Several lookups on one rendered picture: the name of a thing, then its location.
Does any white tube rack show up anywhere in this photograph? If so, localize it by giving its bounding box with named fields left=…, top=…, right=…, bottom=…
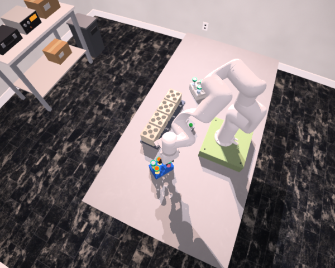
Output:
left=189, top=80, right=207, bottom=101

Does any blue tube rack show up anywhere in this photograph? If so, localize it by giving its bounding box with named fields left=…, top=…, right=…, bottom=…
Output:
left=149, top=162, right=174, bottom=179

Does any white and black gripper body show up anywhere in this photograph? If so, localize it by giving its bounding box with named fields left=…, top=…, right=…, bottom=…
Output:
left=160, top=148, right=179, bottom=165

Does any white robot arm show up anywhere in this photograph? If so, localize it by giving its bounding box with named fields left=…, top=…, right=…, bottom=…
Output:
left=154, top=59, right=267, bottom=156

